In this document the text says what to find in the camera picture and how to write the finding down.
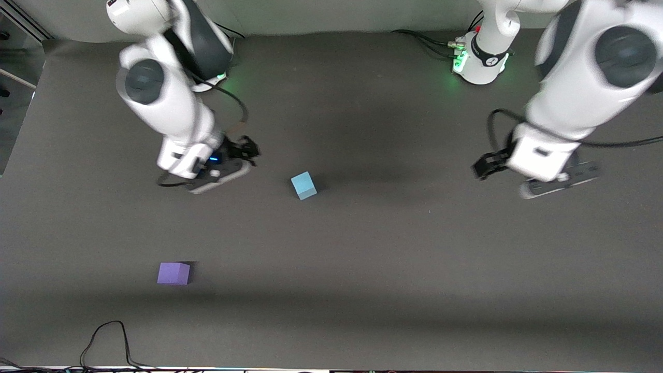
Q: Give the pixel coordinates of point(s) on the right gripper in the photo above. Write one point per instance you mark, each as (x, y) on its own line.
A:
(241, 148)

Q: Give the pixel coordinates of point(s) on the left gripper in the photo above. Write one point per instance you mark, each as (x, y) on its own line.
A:
(491, 162)

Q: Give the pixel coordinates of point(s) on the light blue foam block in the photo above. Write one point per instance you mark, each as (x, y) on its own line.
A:
(303, 185)

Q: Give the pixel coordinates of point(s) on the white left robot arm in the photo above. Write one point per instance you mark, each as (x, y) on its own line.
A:
(580, 88)

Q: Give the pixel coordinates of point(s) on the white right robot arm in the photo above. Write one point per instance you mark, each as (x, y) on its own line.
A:
(166, 98)

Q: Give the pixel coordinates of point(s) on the purple foam block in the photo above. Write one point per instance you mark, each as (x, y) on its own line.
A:
(173, 273)

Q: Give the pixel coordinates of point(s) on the grey metal rack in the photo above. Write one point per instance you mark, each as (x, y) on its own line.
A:
(20, 77)

